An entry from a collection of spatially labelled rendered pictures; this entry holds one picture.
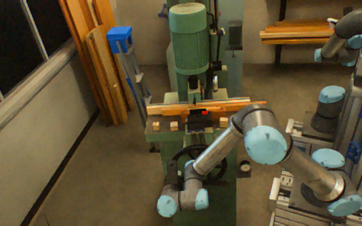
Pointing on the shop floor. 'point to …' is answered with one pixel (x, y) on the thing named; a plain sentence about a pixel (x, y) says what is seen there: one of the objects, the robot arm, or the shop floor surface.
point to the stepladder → (131, 72)
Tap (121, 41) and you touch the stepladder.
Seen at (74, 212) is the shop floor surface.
